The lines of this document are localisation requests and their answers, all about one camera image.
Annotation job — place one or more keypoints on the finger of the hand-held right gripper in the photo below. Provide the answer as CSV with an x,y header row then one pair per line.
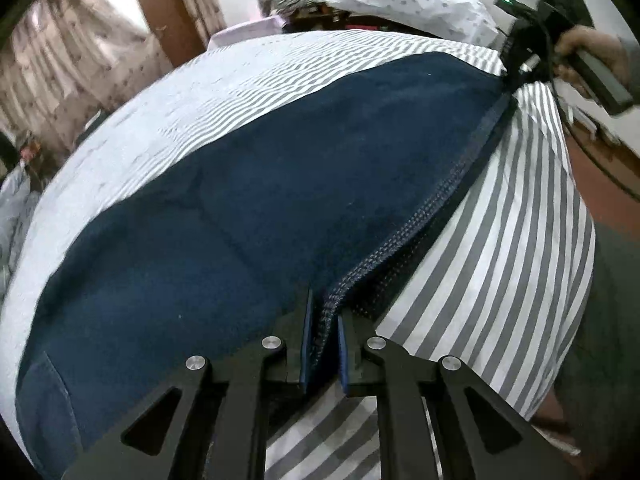
x,y
525,55

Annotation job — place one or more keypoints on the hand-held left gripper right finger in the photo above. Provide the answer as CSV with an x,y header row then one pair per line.
x,y
343,355

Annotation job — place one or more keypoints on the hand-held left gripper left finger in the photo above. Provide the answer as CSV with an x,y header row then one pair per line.
x,y
309,330

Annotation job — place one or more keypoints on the dark blue denim pants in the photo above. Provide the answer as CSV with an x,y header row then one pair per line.
x,y
260,200

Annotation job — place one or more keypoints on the person's right hand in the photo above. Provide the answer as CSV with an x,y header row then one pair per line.
x,y
595,45

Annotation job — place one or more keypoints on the grey white striped bed sheet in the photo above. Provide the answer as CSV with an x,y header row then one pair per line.
x,y
500,240

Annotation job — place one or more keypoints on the lilac cloth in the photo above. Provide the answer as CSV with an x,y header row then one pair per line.
x,y
245,30

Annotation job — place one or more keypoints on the grey quilt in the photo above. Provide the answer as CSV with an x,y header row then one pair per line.
x,y
12,210

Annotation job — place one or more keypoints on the brown wooden door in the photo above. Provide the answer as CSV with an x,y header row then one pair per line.
x,y
167,15

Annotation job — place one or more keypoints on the beige patterned curtain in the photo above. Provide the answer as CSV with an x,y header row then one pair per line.
x,y
60,55

